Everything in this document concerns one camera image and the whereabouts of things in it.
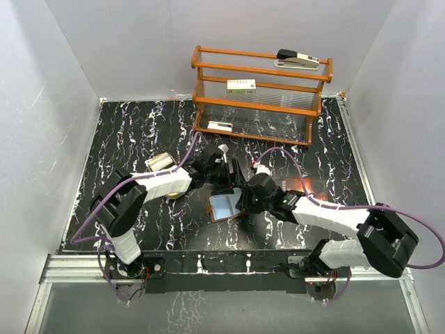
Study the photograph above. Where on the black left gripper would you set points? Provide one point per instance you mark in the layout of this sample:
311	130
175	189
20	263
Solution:
236	177

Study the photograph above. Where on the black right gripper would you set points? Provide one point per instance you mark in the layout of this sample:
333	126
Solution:
244	204

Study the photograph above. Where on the brown leather card holder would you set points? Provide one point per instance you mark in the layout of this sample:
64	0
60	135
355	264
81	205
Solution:
223	206

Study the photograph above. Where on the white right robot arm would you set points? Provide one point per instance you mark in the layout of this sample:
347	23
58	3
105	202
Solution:
374	237

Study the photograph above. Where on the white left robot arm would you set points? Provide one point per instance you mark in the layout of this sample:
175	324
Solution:
117	206

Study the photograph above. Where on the beige oval card tray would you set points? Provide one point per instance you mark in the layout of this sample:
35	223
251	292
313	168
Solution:
174	182

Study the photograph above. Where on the small white box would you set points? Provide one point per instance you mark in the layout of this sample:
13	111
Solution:
220	126

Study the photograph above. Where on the dark book three days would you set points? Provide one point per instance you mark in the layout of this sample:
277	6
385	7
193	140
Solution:
316	187

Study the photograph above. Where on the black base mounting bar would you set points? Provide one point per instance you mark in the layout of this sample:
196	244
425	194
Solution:
221	271

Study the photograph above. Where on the orange wooden shelf rack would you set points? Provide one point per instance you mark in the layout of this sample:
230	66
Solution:
283	109

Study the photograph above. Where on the white staples box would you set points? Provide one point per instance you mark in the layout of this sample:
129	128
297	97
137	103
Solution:
241	87

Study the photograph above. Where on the black and beige stapler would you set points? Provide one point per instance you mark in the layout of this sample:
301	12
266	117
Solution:
290	59

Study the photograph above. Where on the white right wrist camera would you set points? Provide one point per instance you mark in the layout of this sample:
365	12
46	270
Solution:
261	169

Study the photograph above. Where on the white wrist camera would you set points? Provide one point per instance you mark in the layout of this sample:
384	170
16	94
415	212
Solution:
224	148
261	169

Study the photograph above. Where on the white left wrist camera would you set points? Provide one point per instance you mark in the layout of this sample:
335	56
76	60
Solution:
224	148

